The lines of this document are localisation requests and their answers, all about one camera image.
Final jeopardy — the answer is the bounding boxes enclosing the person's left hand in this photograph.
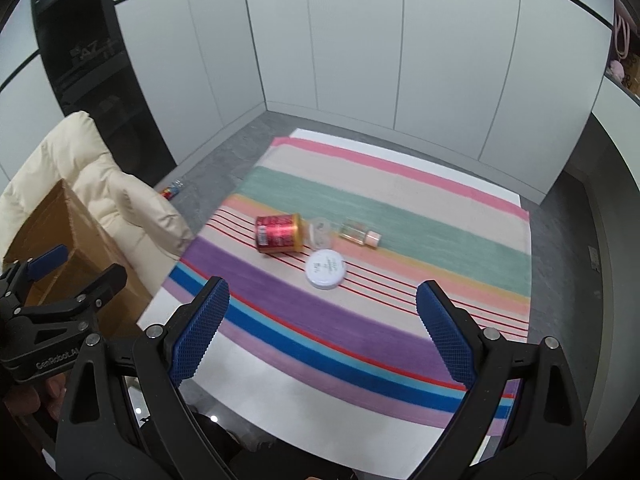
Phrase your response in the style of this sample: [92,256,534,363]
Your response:
[2,372,68,418]

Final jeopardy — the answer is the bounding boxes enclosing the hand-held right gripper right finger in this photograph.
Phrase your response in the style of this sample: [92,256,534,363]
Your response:
[416,280,587,480]

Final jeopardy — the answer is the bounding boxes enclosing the small glass bottle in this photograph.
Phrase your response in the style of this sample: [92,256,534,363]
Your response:
[339,220,383,249]

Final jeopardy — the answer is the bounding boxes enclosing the brown cardboard box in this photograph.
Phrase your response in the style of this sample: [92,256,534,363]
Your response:
[2,179,153,341]

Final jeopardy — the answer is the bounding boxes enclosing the black glass cabinet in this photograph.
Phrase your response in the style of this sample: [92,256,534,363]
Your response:
[30,0,177,196]

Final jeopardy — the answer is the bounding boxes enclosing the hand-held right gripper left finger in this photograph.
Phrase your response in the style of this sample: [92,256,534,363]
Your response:
[55,276,236,480]

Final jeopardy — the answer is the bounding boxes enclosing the clear plastic cap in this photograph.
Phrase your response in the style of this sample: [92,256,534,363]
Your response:
[307,216,332,250]

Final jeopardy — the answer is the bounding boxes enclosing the cream padded chair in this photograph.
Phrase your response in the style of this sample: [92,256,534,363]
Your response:
[0,111,196,296]

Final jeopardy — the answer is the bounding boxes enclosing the red metal can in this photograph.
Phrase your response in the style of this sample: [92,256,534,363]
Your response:
[254,212,304,254]

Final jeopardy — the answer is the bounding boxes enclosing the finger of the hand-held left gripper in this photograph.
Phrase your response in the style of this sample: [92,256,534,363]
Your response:
[0,244,69,306]
[22,263,128,323]

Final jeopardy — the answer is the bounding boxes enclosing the striped colourful cloth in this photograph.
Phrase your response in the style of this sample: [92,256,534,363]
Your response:
[162,136,532,436]

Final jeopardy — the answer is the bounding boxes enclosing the white table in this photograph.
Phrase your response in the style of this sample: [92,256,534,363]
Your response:
[136,127,526,471]

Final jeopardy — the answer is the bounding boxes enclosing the white round jar lid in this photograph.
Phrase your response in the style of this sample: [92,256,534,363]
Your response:
[305,249,347,290]

